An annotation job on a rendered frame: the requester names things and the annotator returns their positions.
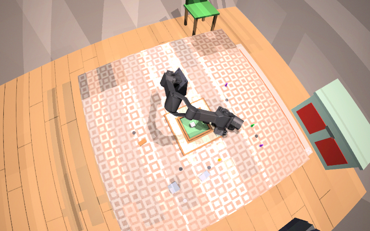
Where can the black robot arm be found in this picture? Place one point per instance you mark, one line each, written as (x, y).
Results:
(222, 118)

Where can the orange flat bar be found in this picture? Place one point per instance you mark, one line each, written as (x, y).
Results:
(142, 142)

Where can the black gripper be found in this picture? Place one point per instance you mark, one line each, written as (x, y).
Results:
(229, 127)

